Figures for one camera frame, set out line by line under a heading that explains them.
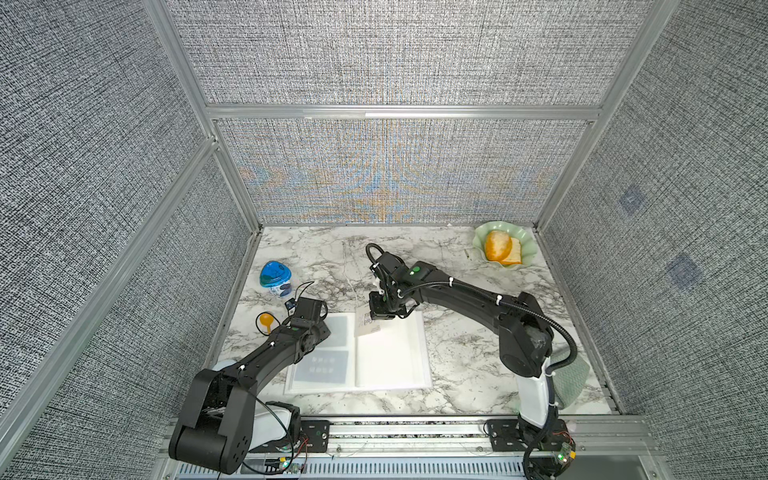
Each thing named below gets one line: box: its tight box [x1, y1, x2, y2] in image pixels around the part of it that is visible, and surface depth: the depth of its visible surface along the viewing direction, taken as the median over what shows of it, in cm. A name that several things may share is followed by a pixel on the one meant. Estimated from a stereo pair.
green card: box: [318, 316, 347, 347], surface depth 94 cm
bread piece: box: [485, 230, 523, 265], surface depth 108 cm
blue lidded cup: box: [259, 260, 292, 297], surface depth 96 cm
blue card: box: [294, 350, 349, 384], surface depth 85 cm
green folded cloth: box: [550, 352, 591, 410], surface depth 81 cm
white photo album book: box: [285, 310, 433, 394], surface depth 87 cm
